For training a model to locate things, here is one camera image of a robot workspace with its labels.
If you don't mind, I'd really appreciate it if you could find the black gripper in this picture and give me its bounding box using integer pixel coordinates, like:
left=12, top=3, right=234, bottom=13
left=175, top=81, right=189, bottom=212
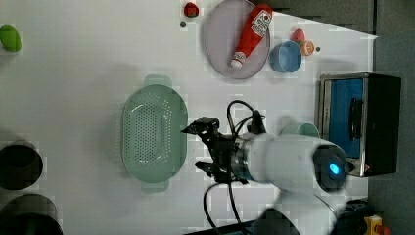
left=182, top=117, right=248, bottom=184

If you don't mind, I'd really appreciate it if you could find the green plastic strainer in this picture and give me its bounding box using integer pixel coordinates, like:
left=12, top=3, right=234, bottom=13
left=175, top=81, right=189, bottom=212
left=121, top=74, right=188, bottom=194

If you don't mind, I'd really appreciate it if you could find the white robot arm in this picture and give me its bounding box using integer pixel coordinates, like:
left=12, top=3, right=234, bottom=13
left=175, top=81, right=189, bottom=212
left=182, top=117, right=352, bottom=235

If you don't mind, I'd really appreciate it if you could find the green cup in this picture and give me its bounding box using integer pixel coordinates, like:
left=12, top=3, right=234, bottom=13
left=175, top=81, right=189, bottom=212
left=281, top=122, right=320, bottom=138

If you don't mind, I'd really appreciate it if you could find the blue bowl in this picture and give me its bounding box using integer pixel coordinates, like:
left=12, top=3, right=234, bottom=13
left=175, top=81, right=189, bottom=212
left=269, top=41, right=301, bottom=73

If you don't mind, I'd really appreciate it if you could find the grey round plate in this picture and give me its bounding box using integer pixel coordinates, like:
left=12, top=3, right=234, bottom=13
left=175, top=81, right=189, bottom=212
left=203, top=0, right=270, bottom=79

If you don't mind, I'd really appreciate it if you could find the red ketchup bottle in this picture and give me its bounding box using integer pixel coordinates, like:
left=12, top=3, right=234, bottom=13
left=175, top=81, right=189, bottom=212
left=230, top=4, right=272, bottom=70

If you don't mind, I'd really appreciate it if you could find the small red strawberry toy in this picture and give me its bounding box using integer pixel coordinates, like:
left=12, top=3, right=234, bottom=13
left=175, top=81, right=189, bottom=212
left=183, top=2, right=200, bottom=18

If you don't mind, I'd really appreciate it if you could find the orange slice toy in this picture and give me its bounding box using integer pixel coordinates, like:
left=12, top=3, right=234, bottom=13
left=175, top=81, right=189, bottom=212
left=300, top=40, right=315, bottom=56

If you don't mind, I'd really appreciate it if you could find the silver black toaster oven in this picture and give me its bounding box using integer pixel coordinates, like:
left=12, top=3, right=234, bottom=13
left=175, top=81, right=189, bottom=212
left=317, top=72, right=401, bottom=177

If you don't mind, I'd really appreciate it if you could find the yellow red object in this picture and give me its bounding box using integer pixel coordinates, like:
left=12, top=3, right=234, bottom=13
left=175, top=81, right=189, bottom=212
left=364, top=215, right=391, bottom=235

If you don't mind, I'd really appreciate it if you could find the black cylinder lower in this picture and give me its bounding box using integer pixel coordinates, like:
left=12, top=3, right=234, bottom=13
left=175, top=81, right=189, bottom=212
left=1, top=194, right=64, bottom=235

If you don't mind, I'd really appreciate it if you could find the green pepper toy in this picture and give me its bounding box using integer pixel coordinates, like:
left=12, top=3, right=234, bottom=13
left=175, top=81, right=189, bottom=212
left=0, top=25, right=22, bottom=52

